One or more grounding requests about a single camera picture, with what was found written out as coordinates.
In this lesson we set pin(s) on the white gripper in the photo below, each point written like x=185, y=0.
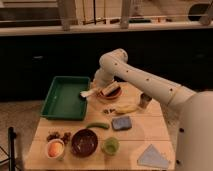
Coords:
x=98, y=84

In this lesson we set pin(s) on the white dish brush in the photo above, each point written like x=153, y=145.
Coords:
x=85, y=94

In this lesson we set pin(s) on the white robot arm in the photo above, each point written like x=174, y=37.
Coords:
x=194, y=150

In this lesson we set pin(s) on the green plastic tray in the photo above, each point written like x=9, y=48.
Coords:
x=63, y=100

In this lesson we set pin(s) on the wooden block on plate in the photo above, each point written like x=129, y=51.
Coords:
x=110, y=88

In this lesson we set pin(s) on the small dark item by banana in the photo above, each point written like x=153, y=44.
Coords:
x=108, y=111

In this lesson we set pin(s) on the yellow banana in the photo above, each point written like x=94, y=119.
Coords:
x=125, y=109

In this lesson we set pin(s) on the green cucumber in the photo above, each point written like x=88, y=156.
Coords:
x=98, y=125

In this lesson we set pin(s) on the blue sponge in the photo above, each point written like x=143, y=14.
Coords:
x=121, y=123

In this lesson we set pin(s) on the metal cup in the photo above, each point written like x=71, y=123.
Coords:
x=144, y=100

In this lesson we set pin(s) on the dark red bowl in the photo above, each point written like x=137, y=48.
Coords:
x=84, y=143

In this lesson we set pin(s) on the green cup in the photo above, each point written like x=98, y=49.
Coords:
x=110, y=146

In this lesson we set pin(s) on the white cup with orange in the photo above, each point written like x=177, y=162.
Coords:
x=55, y=149

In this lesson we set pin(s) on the grey folded cloth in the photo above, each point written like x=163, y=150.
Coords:
x=153, y=158

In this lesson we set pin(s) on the black stand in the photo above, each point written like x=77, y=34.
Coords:
x=8, y=156

